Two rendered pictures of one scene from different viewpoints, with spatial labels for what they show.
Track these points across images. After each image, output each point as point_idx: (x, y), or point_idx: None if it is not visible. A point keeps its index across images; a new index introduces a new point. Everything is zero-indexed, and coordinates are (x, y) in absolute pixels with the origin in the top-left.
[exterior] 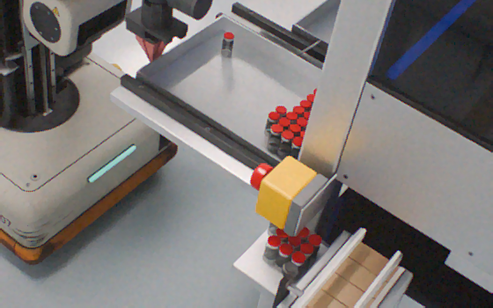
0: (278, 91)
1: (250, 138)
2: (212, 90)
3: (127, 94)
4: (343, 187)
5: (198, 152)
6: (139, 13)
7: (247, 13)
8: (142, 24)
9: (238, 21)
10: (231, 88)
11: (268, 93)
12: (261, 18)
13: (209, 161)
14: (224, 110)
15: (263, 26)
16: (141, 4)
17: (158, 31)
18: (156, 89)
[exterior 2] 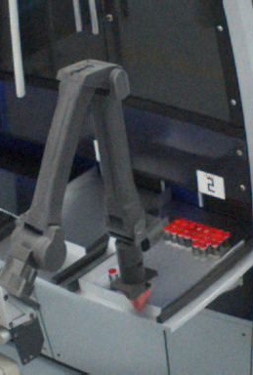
0: (157, 260)
1: (210, 266)
2: (161, 286)
3: (172, 319)
4: (244, 229)
5: (225, 285)
6: (125, 286)
7: (66, 272)
8: (140, 283)
9: (69, 282)
10: (157, 279)
11: (160, 264)
12: (73, 267)
13: (231, 281)
14: (183, 279)
15: (78, 269)
16: (133, 272)
17: (147, 275)
18: (174, 301)
